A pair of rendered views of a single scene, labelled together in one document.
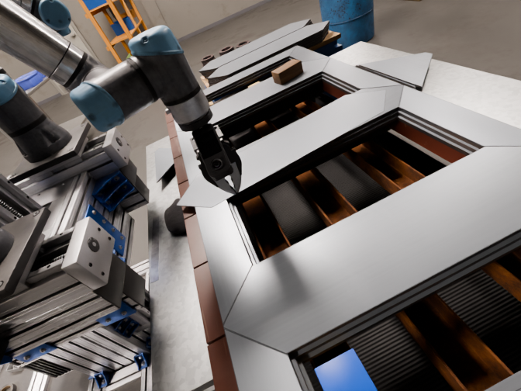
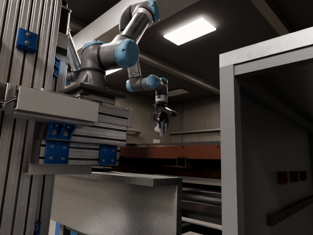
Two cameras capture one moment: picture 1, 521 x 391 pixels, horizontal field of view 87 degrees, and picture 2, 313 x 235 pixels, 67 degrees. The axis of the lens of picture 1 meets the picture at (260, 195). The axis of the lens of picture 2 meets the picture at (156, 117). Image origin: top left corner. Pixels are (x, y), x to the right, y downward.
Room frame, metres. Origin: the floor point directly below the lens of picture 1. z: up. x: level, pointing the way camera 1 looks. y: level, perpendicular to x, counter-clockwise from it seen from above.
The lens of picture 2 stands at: (-0.46, 1.07, 0.75)
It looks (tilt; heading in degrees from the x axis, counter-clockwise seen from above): 11 degrees up; 316
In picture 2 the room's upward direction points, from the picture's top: 2 degrees clockwise
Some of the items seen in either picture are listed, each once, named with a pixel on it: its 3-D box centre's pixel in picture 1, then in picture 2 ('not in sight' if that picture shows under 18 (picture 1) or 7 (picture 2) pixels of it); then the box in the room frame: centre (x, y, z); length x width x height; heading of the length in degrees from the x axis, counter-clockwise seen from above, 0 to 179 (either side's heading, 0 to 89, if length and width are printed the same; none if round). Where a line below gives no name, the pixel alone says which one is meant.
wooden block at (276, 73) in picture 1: (287, 71); not in sight; (1.17, -0.32, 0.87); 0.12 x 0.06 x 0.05; 105
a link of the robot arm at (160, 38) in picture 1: (164, 67); (161, 87); (0.54, 0.06, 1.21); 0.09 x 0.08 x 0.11; 112
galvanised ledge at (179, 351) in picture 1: (172, 209); (85, 173); (0.89, 0.34, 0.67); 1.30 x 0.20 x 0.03; 3
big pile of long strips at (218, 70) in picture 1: (263, 51); not in sight; (1.75, -0.37, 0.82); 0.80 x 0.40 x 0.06; 93
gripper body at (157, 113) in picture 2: (206, 139); (159, 112); (0.55, 0.06, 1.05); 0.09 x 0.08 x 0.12; 4
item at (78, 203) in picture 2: not in sight; (93, 204); (0.89, 0.26, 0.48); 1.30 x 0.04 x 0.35; 3
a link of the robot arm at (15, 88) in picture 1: (5, 102); not in sight; (0.98, 0.58, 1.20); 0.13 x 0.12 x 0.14; 26
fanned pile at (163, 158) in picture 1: (168, 157); not in sight; (1.24, 0.33, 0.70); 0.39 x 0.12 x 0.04; 3
